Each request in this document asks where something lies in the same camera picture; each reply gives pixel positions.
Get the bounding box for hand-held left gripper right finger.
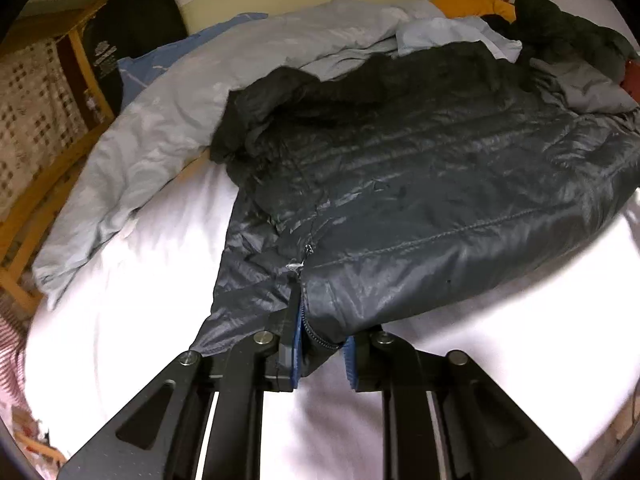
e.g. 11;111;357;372
342;327;583;480

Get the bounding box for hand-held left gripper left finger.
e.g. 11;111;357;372
57;270;306;480

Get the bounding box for dark grey puffer jacket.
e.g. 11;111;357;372
192;40;640;361

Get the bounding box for white bed sheet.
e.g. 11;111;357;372
22;165;640;480

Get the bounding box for pink striped cloth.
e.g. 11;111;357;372
0;290;66;466

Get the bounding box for blue pillow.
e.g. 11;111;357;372
117;12;271;111

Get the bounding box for black bag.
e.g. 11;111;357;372
82;0;188;116

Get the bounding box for orange cloth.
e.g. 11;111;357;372
430;0;518;23

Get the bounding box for dark green jacket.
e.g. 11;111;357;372
482;0;640;86

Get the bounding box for red case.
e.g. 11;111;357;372
620;57;640;93

